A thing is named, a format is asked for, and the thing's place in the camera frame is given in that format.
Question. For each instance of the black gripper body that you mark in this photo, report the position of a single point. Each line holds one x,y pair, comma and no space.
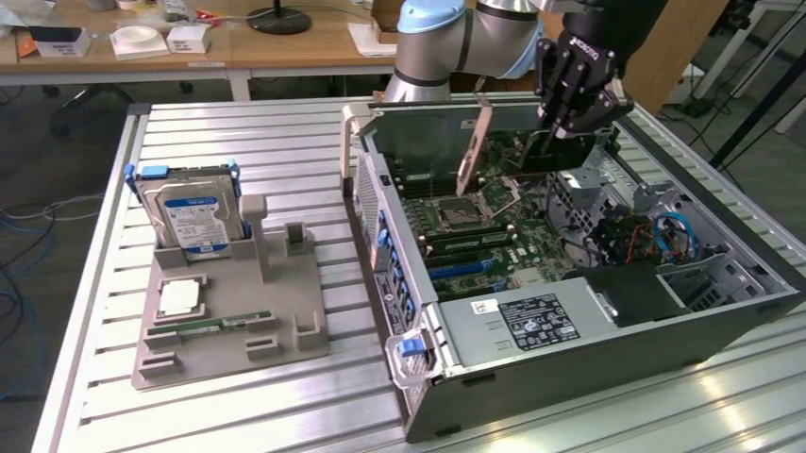
592,47

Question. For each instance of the black graphics card metal bracket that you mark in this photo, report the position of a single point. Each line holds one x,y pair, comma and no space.
557,158

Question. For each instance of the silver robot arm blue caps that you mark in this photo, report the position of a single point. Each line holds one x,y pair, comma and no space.
434,47

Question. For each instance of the white floor unit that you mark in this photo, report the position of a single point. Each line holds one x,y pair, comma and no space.
684,85

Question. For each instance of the perforated metal drive cage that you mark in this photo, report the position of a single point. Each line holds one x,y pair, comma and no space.
586,193

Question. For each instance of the black stand pole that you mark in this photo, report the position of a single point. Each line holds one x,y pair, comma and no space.
749,94

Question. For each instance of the open metal socket cover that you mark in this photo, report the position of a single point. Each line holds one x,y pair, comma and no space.
504,193

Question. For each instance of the brown cardboard box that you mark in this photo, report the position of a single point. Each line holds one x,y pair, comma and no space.
386,14

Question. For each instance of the white paper stack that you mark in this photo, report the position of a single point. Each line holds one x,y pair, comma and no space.
371,42

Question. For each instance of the CPU socket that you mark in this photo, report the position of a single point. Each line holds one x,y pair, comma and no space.
457,212

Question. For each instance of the installed RAM stick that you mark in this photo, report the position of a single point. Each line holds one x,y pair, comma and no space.
466,243

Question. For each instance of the silver chipset heatsink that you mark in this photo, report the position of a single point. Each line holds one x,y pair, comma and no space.
532,278

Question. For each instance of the black plastic shroud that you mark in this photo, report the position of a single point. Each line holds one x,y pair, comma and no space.
636,292

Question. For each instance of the grey metal disk bay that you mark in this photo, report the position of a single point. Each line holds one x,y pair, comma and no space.
712,278

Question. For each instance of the blue expansion slot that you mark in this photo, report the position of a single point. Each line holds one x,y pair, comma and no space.
457,271

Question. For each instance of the black lamp base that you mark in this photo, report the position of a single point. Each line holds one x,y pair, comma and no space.
281,22

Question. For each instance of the grey power supply with label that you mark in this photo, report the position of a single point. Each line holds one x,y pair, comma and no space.
478,330

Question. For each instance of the small white box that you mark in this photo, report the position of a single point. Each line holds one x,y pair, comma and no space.
187,38

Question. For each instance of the blue case latch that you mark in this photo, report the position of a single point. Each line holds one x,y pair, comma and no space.
412,349

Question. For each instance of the open black PC case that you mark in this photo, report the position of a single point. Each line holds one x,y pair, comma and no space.
566,391

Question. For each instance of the hard disk in blue caddy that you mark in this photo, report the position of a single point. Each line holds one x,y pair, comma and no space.
193,222

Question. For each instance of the white box round insert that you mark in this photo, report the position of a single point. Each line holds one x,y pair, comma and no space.
139,42

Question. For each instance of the wooden desk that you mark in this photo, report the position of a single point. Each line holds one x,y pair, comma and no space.
126,66

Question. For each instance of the black office chair base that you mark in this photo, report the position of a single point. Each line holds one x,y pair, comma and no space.
82,101

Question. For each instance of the grey plastic parts rack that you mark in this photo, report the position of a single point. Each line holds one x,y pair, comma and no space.
233,340

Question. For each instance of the green RAM stick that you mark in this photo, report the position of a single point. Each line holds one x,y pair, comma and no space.
211,324

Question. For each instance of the silver CPU chip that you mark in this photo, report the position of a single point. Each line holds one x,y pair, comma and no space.
179,298

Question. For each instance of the white box dark lid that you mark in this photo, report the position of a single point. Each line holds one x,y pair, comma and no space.
61,40

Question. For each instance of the white table frame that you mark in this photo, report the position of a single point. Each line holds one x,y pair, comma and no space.
749,42

